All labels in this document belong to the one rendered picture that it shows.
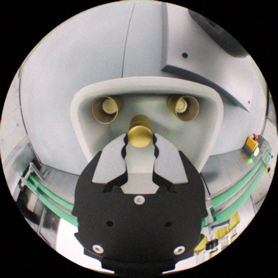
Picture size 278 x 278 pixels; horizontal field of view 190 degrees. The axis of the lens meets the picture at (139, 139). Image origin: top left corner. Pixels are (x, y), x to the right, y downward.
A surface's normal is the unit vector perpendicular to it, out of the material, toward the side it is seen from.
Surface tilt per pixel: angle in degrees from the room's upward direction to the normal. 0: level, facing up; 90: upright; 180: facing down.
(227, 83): 3
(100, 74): 0
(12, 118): 90
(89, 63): 0
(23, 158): 90
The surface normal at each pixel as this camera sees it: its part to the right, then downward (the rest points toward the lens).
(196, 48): -0.05, 0.56
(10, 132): 1.00, -0.03
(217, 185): -0.04, -0.85
